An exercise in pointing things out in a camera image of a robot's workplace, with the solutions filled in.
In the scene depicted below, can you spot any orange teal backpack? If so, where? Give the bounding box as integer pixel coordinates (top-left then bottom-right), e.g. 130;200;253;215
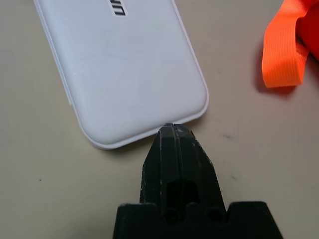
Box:
261;0;319;88

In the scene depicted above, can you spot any white plastic pencil case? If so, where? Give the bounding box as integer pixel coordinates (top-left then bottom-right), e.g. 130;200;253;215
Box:
33;0;209;151

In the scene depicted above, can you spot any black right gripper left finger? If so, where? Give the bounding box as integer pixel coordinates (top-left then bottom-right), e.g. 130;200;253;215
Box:
139;123;180;217

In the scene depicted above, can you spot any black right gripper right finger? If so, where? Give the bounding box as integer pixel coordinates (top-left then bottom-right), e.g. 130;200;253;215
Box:
173;123;229;216

